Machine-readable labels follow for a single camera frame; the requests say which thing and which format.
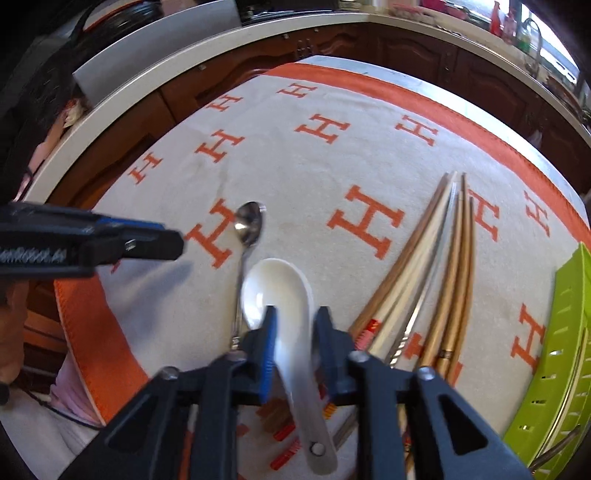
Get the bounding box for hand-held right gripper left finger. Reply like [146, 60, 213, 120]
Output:
[60, 306, 279, 480]

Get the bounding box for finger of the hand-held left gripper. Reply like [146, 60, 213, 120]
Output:
[81, 213, 168, 233]
[92, 228, 185, 267]

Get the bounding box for golden brown chopstick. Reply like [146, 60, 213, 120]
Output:
[427, 182, 472, 372]
[436, 196, 476, 374]
[418, 173, 468, 370]

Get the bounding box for steel kitchen faucet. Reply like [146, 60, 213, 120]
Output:
[522, 18, 546, 77]

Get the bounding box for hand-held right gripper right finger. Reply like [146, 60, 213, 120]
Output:
[315, 306, 532, 480]

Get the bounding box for cream chopstick with red end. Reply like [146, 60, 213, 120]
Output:
[323, 172, 460, 418]
[272, 172, 451, 467]

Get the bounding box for white kitchen countertop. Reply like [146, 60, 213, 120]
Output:
[28, 11, 591, 199]

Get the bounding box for brown wooden kitchen cabinets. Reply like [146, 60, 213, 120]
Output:
[41, 21, 591, 213]

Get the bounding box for white ceramic spoon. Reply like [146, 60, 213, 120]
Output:
[241, 258, 340, 476]

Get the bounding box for orange printed blanket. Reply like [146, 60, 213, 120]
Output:
[53, 62, 591, 480]

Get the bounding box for gas stove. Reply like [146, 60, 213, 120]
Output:
[240, 0, 342, 26]

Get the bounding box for green plastic tray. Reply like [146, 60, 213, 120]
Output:
[501, 242, 591, 480]

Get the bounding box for black pot with handle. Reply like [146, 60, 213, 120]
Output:
[60, 0, 162, 47]

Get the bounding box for pink basin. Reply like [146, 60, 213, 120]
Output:
[420, 0, 467, 19]

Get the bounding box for green dish soap bottle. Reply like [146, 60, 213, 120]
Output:
[516, 18, 536, 54]

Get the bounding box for stainless steel splash guard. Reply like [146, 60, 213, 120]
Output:
[74, 0, 241, 100]

